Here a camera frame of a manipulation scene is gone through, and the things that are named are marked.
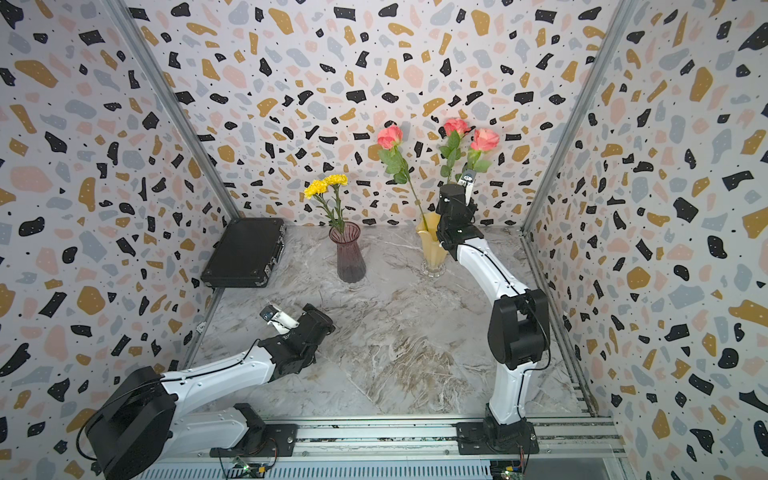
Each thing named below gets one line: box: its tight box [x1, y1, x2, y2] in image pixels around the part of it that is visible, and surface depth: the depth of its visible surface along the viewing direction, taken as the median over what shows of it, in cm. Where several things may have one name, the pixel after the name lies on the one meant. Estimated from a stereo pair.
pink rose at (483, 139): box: [465, 128, 500, 173], surface depth 80 cm
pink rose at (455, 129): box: [440, 118, 471, 183], surface depth 92 cm
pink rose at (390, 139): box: [377, 124, 429, 231], surface depth 89 cm
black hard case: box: [200, 218, 287, 288], surface depth 109 cm
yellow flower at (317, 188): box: [304, 179, 341, 234], surface depth 85 cm
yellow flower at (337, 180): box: [324, 174, 349, 233], surface depth 91 cm
